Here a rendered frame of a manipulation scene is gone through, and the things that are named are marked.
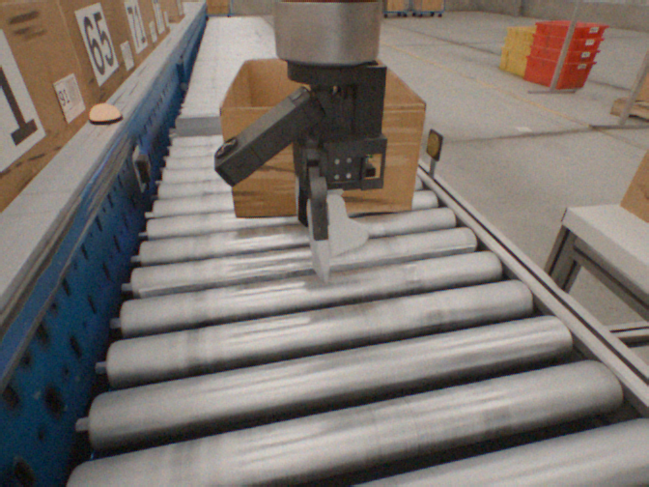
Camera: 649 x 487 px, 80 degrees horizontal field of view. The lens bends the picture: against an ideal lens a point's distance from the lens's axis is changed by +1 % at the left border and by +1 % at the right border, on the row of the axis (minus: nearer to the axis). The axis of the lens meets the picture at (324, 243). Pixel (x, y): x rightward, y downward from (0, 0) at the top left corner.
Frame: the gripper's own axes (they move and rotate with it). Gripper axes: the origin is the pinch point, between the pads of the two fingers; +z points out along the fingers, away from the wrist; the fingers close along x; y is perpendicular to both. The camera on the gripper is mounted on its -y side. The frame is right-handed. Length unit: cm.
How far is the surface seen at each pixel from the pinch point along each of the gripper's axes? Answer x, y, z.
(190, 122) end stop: 63, -18, 3
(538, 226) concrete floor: 106, 139, 81
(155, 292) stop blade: 3.5, -19.0, 6.4
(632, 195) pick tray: 7, 54, 3
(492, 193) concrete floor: 145, 136, 81
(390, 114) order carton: 15.1, 14.7, -10.3
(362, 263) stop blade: 3.5, 8.0, 6.2
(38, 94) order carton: 16.8, -28.8, -14.7
